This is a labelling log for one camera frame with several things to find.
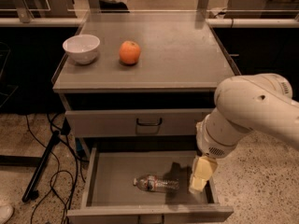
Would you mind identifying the white ceramic bowl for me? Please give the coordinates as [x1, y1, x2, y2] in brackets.
[63, 35, 100, 64]

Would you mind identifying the grey drawer cabinet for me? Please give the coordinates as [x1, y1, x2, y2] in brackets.
[51, 10, 242, 224]

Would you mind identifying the white shoe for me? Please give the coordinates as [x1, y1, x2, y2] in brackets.
[0, 204, 14, 224]

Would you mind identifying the grey open middle drawer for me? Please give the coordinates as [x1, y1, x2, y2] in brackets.
[67, 147, 234, 224]

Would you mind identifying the black floor cable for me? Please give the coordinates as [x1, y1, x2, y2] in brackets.
[25, 111, 90, 224]

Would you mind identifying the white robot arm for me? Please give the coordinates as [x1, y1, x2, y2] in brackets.
[189, 74, 299, 193]

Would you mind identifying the white ledge rail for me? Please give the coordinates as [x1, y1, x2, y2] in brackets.
[0, 17, 299, 29]

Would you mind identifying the black metal stand leg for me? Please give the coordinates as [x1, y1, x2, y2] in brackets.
[21, 131, 59, 203]

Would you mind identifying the clear plastic water bottle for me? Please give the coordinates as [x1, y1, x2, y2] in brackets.
[133, 175, 179, 193]

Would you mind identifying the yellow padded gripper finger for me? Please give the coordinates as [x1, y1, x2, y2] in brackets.
[193, 156, 218, 180]
[189, 176, 206, 194]

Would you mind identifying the grey top drawer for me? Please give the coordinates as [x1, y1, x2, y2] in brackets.
[65, 108, 212, 138]

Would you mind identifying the orange fruit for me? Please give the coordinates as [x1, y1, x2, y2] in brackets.
[119, 40, 141, 65]

